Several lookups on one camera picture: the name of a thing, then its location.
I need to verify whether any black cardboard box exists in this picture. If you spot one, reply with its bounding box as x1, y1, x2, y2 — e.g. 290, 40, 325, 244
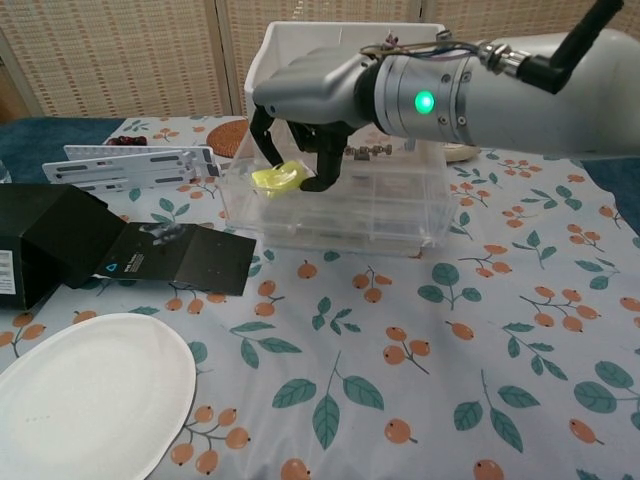
0, 183, 258, 312

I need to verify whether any clear plastic storage box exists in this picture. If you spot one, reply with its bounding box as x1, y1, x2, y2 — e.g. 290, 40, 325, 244
215, 122, 456, 251

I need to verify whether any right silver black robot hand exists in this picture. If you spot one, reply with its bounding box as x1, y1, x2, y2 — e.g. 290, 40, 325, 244
251, 47, 382, 194

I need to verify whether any white drawer organizer box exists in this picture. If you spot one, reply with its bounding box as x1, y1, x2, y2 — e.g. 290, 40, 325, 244
243, 20, 447, 257

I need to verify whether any yellow small object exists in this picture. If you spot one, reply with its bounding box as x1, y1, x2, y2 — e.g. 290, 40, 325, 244
251, 160, 314, 199

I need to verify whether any white round plate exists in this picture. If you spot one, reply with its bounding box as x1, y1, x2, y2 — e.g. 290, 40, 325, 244
0, 313, 197, 480

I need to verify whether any floral print tablecloth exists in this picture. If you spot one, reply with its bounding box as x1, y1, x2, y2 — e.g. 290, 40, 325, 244
0, 115, 640, 480

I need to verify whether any bamboo folding screen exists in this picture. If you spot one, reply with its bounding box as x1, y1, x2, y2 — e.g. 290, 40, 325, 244
0, 0, 640, 121

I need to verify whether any brown woven round coaster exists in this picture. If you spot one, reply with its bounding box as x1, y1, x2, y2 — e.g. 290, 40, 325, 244
206, 121, 250, 160

